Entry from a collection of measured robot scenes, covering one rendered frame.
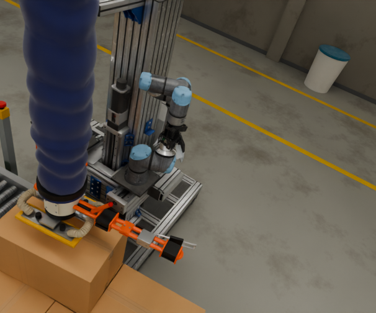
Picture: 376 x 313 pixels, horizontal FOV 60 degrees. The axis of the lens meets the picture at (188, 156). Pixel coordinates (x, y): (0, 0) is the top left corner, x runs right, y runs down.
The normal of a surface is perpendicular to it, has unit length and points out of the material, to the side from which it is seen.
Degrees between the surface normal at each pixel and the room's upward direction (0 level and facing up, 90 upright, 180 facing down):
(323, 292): 0
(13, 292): 0
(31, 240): 0
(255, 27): 90
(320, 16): 90
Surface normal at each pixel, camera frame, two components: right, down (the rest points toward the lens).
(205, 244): 0.23, -0.73
